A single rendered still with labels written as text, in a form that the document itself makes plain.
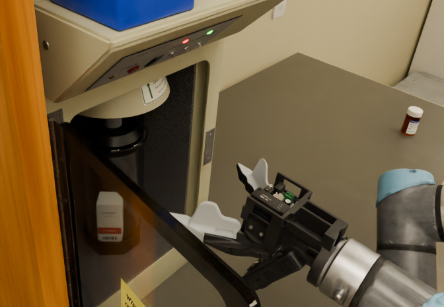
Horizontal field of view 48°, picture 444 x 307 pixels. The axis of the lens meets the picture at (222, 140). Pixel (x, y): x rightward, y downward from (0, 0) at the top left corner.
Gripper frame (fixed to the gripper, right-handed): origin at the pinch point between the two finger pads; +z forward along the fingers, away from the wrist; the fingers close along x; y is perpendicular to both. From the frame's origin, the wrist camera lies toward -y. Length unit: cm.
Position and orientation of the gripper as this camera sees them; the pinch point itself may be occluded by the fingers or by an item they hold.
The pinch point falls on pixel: (203, 190)
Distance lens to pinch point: 69.7
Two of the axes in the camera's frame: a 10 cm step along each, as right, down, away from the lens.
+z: -7.7, -4.6, 4.3
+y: 1.5, -8.0, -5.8
